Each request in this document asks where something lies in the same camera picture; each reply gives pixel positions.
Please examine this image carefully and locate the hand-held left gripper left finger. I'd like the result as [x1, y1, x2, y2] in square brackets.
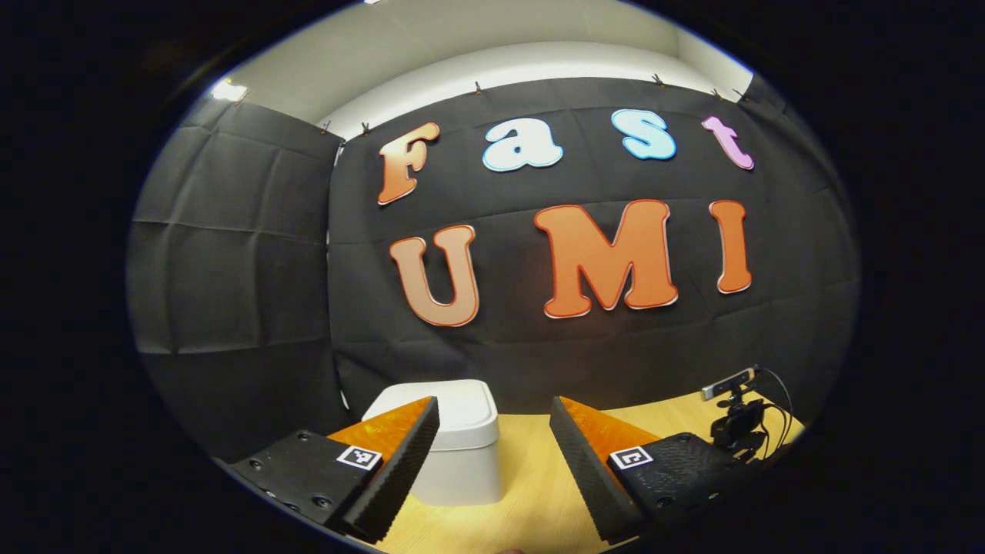
[229, 396, 441, 544]

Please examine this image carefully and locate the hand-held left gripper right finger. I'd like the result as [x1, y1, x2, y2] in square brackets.
[549, 396, 759, 546]

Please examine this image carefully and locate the white desktop garbage bin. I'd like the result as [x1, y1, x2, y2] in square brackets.
[362, 379, 506, 507]

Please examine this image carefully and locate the wooden desktop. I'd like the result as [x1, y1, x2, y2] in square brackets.
[350, 389, 805, 554]

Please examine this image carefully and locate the webcam on black stand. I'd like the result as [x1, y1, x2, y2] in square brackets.
[700, 368, 770, 462]

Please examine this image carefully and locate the black backdrop cloth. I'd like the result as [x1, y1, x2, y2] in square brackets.
[127, 73, 860, 462]

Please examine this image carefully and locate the black webcam cable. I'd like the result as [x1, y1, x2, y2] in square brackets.
[754, 365, 796, 456]

